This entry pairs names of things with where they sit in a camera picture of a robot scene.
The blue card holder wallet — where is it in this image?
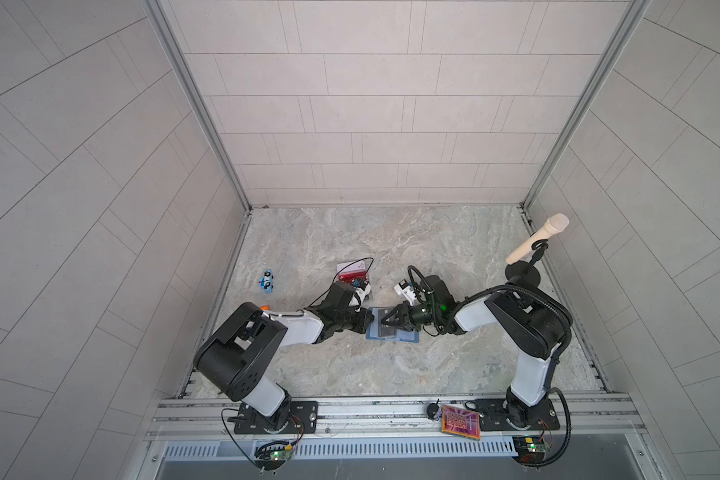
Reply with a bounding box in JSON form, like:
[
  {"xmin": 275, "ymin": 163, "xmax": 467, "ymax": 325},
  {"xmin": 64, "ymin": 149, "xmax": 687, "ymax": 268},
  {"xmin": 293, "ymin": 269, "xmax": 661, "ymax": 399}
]
[{"xmin": 365, "ymin": 307, "xmax": 419, "ymax": 344}]

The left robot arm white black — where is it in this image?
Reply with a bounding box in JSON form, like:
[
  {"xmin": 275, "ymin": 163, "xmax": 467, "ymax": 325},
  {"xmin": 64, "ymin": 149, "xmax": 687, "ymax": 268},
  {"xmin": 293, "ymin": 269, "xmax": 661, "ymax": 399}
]
[{"xmin": 193, "ymin": 280, "xmax": 373, "ymax": 431}]

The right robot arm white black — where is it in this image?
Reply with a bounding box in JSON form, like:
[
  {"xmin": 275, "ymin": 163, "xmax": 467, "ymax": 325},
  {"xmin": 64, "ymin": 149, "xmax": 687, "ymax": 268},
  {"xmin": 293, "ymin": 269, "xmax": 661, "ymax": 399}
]
[{"xmin": 379, "ymin": 273, "xmax": 572, "ymax": 431}]

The pink orange patterned card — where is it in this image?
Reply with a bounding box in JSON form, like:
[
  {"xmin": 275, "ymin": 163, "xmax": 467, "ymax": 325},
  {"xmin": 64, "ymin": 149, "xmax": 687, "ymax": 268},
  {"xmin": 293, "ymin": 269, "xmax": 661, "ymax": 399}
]
[{"xmin": 441, "ymin": 405, "xmax": 481, "ymax": 440}]

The blue toy car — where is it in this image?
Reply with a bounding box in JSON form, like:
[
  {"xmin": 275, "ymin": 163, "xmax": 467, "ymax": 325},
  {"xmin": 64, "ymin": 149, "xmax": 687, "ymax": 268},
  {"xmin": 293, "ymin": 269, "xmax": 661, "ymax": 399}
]
[{"xmin": 259, "ymin": 269, "xmax": 274, "ymax": 293}]

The beige microphone on stand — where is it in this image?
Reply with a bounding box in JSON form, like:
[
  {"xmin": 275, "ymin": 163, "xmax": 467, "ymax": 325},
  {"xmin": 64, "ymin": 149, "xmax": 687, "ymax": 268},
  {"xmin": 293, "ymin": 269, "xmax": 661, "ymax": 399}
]
[{"xmin": 505, "ymin": 213, "xmax": 570, "ymax": 287}]

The small black knob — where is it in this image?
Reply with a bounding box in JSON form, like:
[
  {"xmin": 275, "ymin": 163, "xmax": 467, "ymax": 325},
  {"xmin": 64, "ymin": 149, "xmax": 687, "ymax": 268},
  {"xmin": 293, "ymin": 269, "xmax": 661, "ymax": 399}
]
[{"xmin": 425, "ymin": 400, "xmax": 442, "ymax": 421}]

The left green circuit board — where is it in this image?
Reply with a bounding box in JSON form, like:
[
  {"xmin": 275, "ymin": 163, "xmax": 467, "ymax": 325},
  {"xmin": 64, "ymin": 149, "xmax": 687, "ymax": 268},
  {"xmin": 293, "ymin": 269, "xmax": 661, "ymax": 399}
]
[{"xmin": 254, "ymin": 441, "xmax": 295, "ymax": 471}]

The green circuit board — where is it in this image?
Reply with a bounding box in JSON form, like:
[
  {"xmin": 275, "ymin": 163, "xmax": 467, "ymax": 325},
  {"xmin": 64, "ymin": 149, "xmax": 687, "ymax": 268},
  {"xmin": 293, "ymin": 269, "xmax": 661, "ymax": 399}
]
[
  {"xmin": 512, "ymin": 436, "xmax": 550, "ymax": 464},
  {"xmin": 254, "ymin": 441, "xmax": 295, "ymax": 471}
]

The right green circuit board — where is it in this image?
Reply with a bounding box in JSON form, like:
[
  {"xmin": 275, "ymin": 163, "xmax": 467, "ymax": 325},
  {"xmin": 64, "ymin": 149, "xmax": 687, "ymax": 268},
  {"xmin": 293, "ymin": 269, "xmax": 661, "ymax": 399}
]
[{"xmin": 512, "ymin": 436, "xmax": 550, "ymax": 464}]

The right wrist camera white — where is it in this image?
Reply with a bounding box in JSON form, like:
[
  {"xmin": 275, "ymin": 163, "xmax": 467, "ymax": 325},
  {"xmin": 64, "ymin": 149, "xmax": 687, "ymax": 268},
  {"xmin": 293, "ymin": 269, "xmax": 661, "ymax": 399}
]
[{"xmin": 394, "ymin": 280, "xmax": 420, "ymax": 306}]

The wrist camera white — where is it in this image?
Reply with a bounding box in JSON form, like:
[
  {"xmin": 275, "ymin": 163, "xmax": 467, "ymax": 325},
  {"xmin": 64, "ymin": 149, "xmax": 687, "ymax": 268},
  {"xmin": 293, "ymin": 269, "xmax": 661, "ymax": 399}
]
[
  {"xmin": 352, "ymin": 281, "xmax": 372, "ymax": 307},
  {"xmin": 394, "ymin": 280, "xmax": 420, "ymax": 306}
]

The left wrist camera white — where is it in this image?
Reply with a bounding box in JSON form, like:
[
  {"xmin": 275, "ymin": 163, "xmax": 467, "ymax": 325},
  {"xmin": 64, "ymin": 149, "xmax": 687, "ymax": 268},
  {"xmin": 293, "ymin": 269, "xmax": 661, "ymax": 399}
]
[{"xmin": 352, "ymin": 281, "xmax": 372, "ymax": 307}]

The black corrugated cable conduit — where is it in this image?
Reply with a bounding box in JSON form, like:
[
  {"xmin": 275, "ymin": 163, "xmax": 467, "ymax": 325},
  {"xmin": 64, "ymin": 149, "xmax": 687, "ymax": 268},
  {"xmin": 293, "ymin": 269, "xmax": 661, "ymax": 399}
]
[{"xmin": 406, "ymin": 265, "xmax": 574, "ymax": 469}]

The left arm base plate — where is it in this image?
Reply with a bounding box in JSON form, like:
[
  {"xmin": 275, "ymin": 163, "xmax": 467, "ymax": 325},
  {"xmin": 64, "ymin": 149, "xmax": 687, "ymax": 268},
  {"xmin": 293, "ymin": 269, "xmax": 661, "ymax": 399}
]
[{"xmin": 230, "ymin": 400, "xmax": 319, "ymax": 435}]

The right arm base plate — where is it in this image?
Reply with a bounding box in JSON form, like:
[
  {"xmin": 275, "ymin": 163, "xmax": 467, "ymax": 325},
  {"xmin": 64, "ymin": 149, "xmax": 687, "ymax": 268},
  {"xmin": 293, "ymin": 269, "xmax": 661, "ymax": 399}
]
[{"xmin": 465, "ymin": 396, "xmax": 561, "ymax": 432}]

